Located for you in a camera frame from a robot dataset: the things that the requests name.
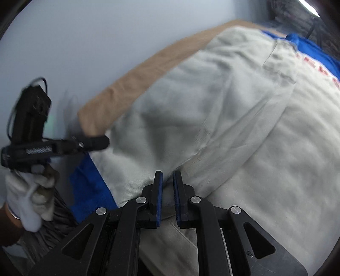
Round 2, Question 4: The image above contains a dark patterned quilt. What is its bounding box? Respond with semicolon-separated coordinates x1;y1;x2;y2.
267;0;340;63

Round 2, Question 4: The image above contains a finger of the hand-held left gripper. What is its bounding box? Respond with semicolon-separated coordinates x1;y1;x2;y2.
71;135;111;153

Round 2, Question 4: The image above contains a grey striped cloth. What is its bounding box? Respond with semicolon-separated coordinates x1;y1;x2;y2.
16;186;83;276

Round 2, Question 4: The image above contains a tan blanket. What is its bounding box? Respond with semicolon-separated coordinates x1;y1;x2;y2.
78;20;266;136

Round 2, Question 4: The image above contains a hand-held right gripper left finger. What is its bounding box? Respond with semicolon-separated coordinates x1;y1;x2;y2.
28;170;163;276

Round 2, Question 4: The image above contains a person's left hand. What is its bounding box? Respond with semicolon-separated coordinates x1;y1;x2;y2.
5;165;57;232

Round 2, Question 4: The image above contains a grey and blue work jacket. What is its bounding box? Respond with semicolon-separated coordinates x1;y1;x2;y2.
69;27;340;276

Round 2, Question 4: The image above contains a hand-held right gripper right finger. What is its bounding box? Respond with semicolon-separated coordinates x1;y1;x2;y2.
173;170;309;276

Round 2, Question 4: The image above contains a person's left forearm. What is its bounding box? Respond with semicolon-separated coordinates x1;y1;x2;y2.
0;203;25;247

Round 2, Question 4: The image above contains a black light stand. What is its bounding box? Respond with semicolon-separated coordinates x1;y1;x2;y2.
307;16;316;39

